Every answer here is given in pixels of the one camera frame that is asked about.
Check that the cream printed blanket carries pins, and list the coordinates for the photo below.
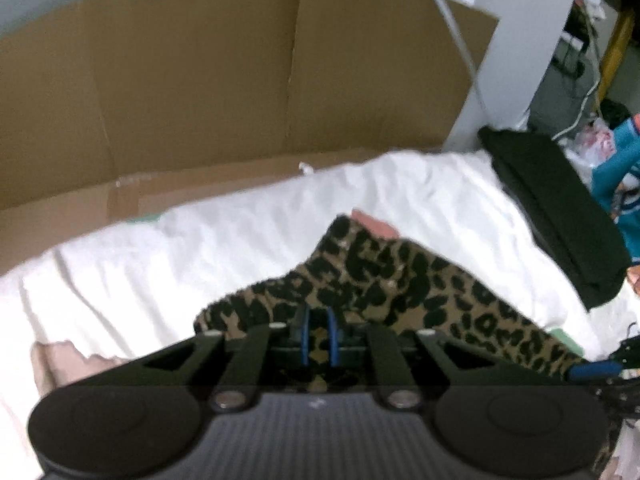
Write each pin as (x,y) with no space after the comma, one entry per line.
(200,250)

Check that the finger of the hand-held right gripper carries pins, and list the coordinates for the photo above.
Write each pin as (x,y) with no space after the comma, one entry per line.
(595,371)

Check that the flat cardboard sheet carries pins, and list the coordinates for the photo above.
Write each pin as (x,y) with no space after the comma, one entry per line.
(200,85)

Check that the folded black garment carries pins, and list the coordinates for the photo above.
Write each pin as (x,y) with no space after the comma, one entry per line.
(550,200)

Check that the teal printed cloth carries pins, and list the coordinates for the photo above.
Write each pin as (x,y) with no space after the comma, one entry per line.
(620,170)

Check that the leopard print garment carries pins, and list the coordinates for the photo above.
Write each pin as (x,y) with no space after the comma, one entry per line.
(400,280)

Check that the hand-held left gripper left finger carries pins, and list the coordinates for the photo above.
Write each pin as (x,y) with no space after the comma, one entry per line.
(302,335)

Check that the white plastic bag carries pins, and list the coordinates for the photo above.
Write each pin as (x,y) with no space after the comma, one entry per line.
(595,140)

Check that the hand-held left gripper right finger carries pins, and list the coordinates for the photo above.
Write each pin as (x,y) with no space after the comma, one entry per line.
(332,335)

